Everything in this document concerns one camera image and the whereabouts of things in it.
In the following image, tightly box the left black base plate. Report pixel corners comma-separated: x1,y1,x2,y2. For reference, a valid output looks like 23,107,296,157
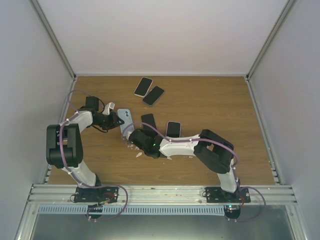
70,186,119,204

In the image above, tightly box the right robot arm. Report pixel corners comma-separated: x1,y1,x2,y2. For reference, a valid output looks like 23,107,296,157
126,129,240,203

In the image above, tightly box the grey slotted cable duct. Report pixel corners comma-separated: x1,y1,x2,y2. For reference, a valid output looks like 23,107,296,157
38,204,225,216

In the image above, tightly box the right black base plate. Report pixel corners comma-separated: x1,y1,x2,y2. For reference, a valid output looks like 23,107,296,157
202,186,251,204

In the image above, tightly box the phone in white case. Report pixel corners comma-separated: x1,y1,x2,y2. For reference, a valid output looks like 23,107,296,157
134,77,153,98

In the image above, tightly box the aluminium rail frame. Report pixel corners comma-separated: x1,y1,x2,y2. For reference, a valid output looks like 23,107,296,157
27,184,298,206

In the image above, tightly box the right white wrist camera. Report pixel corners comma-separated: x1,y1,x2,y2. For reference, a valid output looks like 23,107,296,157
125,131,132,141

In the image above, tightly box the light blue phone case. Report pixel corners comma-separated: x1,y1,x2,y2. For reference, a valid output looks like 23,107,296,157
117,108,135,138

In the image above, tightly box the phone in grey case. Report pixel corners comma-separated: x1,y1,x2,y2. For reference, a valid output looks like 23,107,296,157
142,86,165,107

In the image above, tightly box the black smartphone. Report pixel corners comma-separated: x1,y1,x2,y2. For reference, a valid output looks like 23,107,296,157
141,113,157,131

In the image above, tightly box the white debris pile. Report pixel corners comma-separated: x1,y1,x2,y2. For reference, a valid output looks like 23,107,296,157
122,136,157,158

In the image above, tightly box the phone in lilac case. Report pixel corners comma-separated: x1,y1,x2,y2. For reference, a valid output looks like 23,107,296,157
165,121,181,138

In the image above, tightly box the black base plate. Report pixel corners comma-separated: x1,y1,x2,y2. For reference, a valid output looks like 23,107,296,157
202,186,251,204
70,186,119,204

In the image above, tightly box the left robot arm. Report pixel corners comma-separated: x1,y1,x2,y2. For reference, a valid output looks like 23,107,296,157
46,96,124,202

